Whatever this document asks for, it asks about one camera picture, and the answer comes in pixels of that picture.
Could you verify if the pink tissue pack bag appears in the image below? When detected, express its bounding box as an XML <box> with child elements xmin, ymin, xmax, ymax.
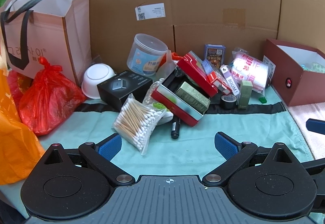
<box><xmin>229</xmin><ymin>49</ymin><xmax>269</xmax><ymax>94</ymax></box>

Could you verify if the orange plastic handle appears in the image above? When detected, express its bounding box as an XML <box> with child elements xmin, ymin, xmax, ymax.
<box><xmin>171</xmin><ymin>52</ymin><xmax>183</xmax><ymax>61</ymax></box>

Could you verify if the black charger box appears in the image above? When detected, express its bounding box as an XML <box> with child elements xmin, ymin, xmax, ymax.
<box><xmin>97</xmin><ymin>70</ymin><xmax>153</xmax><ymax>111</ymax></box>

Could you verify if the black marker pen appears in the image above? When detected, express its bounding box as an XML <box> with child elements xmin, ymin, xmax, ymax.
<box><xmin>171</xmin><ymin>115</ymin><xmax>181</xmax><ymax>139</ymax></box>

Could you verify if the blue playing card box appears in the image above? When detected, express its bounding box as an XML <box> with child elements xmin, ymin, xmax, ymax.
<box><xmin>204</xmin><ymin>44</ymin><xmax>226</xmax><ymax>65</ymax></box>

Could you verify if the white plastic bowl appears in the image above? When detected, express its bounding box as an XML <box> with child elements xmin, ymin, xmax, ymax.
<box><xmin>81</xmin><ymin>63</ymin><xmax>116</xmax><ymax>99</ymax></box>

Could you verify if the green gold small box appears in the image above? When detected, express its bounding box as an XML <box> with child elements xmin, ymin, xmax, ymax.
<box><xmin>176</xmin><ymin>82</ymin><xmax>210</xmax><ymax>114</ymax></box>

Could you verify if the small green block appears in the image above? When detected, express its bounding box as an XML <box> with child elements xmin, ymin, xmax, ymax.
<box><xmin>259</xmin><ymin>97</ymin><xmax>267</xmax><ymax>103</ymax></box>

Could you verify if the red gift box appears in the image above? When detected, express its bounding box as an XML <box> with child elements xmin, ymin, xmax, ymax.
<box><xmin>152</xmin><ymin>67</ymin><xmax>210</xmax><ymax>127</ymax></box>

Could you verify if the cotton swab bag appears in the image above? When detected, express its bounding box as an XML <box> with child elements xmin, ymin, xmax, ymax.
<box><xmin>112</xmin><ymin>94</ymin><xmax>165</xmax><ymax>155</ymax></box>

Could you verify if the brown cardboard backdrop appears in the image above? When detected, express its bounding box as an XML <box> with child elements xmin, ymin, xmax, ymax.
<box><xmin>90</xmin><ymin>0</ymin><xmax>324</xmax><ymax>71</ymax></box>

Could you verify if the white shipping label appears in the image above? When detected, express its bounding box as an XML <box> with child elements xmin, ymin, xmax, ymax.
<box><xmin>135</xmin><ymin>3</ymin><xmax>166</xmax><ymax>21</ymax></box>

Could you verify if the clear round swab container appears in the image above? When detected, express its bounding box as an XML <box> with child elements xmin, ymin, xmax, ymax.
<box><xmin>127</xmin><ymin>34</ymin><xmax>168</xmax><ymax>76</ymax></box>

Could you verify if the teal table cloth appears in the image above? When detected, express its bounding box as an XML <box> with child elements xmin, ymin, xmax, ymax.
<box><xmin>0</xmin><ymin>84</ymin><xmax>316</xmax><ymax>219</ymax></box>

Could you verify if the pink towel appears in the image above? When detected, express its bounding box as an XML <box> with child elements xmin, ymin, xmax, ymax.
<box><xmin>287</xmin><ymin>102</ymin><xmax>325</xmax><ymax>159</ymax></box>

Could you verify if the orange plastic bag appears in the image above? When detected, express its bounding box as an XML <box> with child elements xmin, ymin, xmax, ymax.
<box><xmin>0</xmin><ymin>59</ymin><xmax>45</xmax><ymax>185</ymax></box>

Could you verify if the black tape roll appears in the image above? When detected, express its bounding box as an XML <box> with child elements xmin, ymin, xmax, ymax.
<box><xmin>220</xmin><ymin>94</ymin><xmax>237</xmax><ymax>110</ymax></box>

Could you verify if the red box lid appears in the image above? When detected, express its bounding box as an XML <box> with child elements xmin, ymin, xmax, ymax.
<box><xmin>177</xmin><ymin>51</ymin><xmax>218</xmax><ymax>97</ymax></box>

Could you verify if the red plastic bag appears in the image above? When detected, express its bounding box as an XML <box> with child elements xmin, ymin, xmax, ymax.
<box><xmin>8</xmin><ymin>57</ymin><xmax>86</xmax><ymax>137</ymax></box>

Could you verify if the maroon storage box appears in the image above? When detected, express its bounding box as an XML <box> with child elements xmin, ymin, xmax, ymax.
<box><xmin>263</xmin><ymin>39</ymin><xmax>324</xmax><ymax>106</ymax></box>

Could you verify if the purple boom card box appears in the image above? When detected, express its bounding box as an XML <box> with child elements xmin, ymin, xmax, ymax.
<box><xmin>220</xmin><ymin>65</ymin><xmax>240</xmax><ymax>96</ymax></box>

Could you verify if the tall green small box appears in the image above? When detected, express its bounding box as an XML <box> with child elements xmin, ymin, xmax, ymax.
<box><xmin>238</xmin><ymin>80</ymin><xmax>253</xmax><ymax>110</ymax></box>

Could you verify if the red firecracker card box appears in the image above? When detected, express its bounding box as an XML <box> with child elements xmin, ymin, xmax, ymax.
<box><xmin>202</xmin><ymin>59</ymin><xmax>231</xmax><ymax>95</ymax></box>

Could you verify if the pink paper shopping bag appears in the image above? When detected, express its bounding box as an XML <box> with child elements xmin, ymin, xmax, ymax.
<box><xmin>1</xmin><ymin>0</ymin><xmax>92</xmax><ymax>85</ymax></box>

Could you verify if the bagged green white item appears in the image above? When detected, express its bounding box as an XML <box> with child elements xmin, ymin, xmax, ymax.
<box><xmin>142</xmin><ymin>78</ymin><xmax>173</xmax><ymax>125</ymax></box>

